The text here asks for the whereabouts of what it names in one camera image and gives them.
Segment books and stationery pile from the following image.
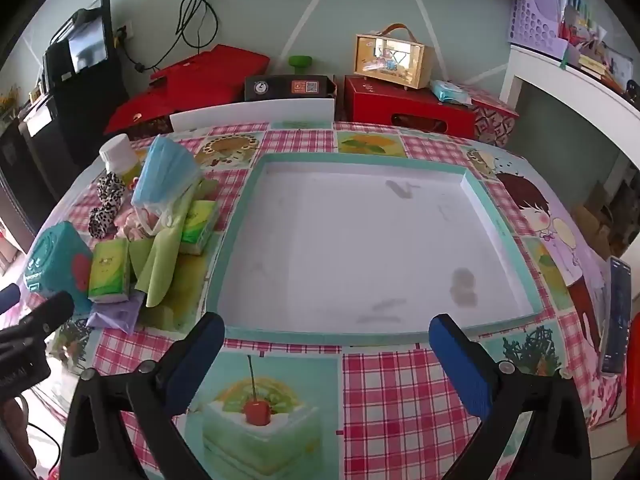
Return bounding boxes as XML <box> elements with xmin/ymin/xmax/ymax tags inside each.
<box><xmin>560</xmin><ymin>0</ymin><xmax>638</xmax><ymax>96</ymax></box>

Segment purple perforated file holder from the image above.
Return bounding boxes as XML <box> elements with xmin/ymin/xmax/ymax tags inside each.
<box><xmin>507</xmin><ymin>0</ymin><xmax>568</xmax><ymax>58</ymax></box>

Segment pink floral scrunchie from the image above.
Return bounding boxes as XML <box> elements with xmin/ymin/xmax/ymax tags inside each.
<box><xmin>114</xmin><ymin>205</ymin><xmax>166</xmax><ymax>241</ymax></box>

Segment black cardboard box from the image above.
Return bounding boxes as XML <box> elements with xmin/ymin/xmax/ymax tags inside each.
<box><xmin>244</xmin><ymin>74</ymin><xmax>337</xmax><ymax>103</ymax></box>

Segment small black monitor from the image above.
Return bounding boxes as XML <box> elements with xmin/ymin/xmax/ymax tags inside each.
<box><xmin>44</xmin><ymin>0</ymin><xmax>112</xmax><ymax>86</ymax></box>

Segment red box with handle cutout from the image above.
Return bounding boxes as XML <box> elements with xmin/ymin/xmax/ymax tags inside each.
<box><xmin>343</xmin><ymin>75</ymin><xmax>477</xmax><ymax>138</ymax></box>

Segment red patterned tin box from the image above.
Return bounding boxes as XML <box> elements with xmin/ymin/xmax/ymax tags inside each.
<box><xmin>457</xmin><ymin>85</ymin><xmax>521</xmax><ymax>150</ymax></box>

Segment white pill bottle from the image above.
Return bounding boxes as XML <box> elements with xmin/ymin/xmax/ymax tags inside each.
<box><xmin>99</xmin><ymin>134</ymin><xmax>142</xmax><ymax>186</ymax></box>

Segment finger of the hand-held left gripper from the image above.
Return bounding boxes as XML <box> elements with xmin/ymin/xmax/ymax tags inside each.
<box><xmin>0</xmin><ymin>282</ymin><xmax>21</xmax><ymax>316</ymax></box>
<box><xmin>0</xmin><ymin>290</ymin><xmax>76</xmax><ymax>344</ymax></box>

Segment purple plastic packet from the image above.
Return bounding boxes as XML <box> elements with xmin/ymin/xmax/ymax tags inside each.
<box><xmin>86</xmin><ymin>292</ymin><xmax>146</xmax><ymax>336</ymax></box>

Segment light green cloth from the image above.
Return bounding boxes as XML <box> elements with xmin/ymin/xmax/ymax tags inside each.
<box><xmin>127</xmin><ymin>195</ymin><xmax>196</xmax><ymax>308</ymax></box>

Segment printed plaid tablecloth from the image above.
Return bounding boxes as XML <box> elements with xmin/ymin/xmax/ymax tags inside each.
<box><xmin>30</xmin><ymin>121</ymin><xmax>626</xmax><ymax>480</ymax></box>

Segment blue wet wipes pack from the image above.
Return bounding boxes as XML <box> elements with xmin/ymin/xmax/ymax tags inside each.
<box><xmin>430</xmin><ymin>80</ymin><xmax>473</xmax><ymax>106</ymax></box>

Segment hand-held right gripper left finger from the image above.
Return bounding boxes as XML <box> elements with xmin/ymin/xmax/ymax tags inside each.
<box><xmin>60</xmin><ymin>311</ymin><xmax>226</xmax><ymax>480</ymax></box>

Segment red plastic object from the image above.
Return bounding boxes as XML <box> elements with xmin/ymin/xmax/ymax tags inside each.
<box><xmin>625</xmin><ymin>312</ymin><xmax>640</xmax><ymax>446</ymax></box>

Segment teal tissue pack red heart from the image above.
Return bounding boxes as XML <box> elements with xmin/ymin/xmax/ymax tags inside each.
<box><xmin>22</xmin><ymin>221</ymin><xmax>94</xmax><ymax>301</ymax></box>

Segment smartphone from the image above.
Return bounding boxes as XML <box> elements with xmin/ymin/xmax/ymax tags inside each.
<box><xmin>600</xmin><ymin>255</ymin><xmax>632</xmax><ymax>376</ymax></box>

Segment green tissue pack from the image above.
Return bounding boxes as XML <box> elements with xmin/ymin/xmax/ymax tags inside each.
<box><xmin>88</xmin><ymin>239</ymin><xmax>132</xmax><ymax>303</ymax></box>
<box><xmin>179</xmin><ymin>200</ymin><xmax>221</xmax><ymax>256</ymax></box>

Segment white chair back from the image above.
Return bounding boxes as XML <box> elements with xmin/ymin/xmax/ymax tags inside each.
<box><xmin>170</xmin><ymin>98</ymin><xmax>335</xmax><ymax>133</ymax></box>

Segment blue face mask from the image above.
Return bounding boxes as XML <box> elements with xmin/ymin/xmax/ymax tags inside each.
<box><xmin>131</xmin><ymin>135</ymin><xmax>203</xmax><ymax>211</ymax></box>

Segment black cable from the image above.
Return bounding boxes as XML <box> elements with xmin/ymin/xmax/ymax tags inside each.
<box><xmin>175</xmin><ymin>0</ymin><xmax>219</xmax><ymax>53</ymax></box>

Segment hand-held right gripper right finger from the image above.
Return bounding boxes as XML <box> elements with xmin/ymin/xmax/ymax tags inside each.
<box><xmin>428</xmin><ymin>313</ymin><xmax>593</xmax><ymax>480</ymax></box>

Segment white desk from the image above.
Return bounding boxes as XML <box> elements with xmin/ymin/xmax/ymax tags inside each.
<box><xmin>500</xmin><ymin>44</ymin><xmax>640</xmax><ymax>161</ymax></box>

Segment wooden box with leather handle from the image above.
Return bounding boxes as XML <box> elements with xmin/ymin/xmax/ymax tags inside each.
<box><xmin>355</xmin><ymin>23</ymin><xmax>435</xmax><ymax>90</ymax></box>

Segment leopard print scrunchie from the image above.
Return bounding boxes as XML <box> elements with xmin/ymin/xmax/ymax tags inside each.
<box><xmin>88</xmin><ymin>172</ymin><xmax>126</xmax><ymax>238</ymax></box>

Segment white tray with teal rim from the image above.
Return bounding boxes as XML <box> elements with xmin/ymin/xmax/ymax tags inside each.
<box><xmin>205</xmin><ymin>152</ymin><xmax>543</xmax><ymax>347</ymax></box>

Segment cardboard boxes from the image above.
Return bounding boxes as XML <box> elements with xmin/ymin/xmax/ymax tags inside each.
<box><xmin>572</xmin><ymin>180</ymin><xmax>640</xmax><ymax>261</ymax></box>

